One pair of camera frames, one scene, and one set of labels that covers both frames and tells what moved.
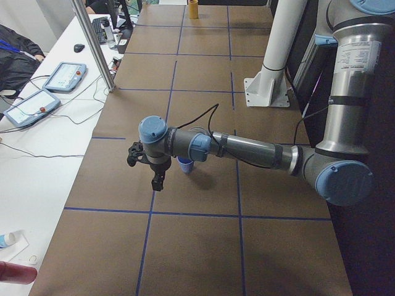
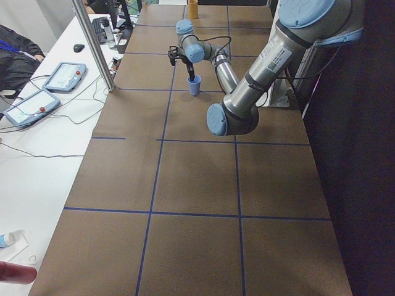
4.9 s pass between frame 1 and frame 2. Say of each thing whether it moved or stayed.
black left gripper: moved
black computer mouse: stayed
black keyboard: stayed
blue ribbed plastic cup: moved
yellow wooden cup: stayed
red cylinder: stayed
